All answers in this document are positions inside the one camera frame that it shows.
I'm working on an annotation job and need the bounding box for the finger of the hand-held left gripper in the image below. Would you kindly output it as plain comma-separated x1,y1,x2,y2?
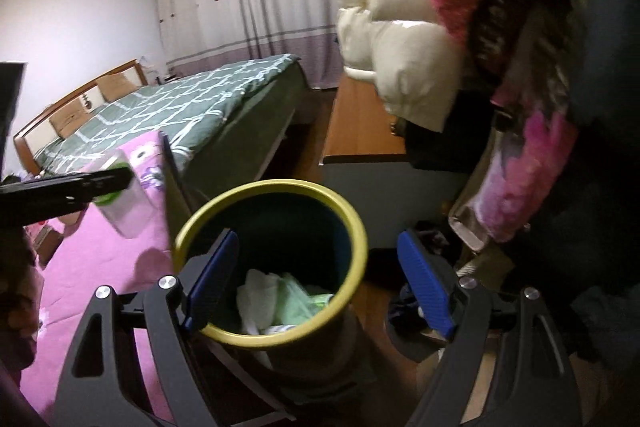
0,168,135,224

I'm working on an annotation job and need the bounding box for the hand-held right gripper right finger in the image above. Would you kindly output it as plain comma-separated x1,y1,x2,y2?
396,229,586,427

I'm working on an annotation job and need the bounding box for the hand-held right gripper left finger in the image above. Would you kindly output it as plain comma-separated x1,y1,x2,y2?
55,229,281,427

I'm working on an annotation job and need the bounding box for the white tissue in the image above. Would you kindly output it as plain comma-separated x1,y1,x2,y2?
236,269,288,335

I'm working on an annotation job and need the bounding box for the clear plastic cup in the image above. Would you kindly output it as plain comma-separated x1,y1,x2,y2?
94,148,162,239

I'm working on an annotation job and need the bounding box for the green plastic packaging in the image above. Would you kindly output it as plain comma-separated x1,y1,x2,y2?
272,274,335,328

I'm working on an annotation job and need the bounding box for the yellow-rimmed dark waste bin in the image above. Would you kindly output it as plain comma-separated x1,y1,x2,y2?
172,179,368,388

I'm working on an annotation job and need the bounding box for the brown pillow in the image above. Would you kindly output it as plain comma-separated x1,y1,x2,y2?
96,73,138,100
50,104,88,138

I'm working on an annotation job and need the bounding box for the pink floral garment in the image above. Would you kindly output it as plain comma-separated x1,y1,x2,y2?
447,72,581,253

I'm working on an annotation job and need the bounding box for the bed with green checked duvet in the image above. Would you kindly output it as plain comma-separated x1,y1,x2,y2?
12,53,321,188

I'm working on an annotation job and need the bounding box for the wooden cabinet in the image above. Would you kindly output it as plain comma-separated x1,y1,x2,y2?
319,74,471,228

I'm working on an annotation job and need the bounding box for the cream puffer jacket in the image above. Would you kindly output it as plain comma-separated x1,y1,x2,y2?
334,0,476,135

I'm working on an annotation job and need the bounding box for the leopard print scarf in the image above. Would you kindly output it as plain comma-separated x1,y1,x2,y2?
465,0,571,72

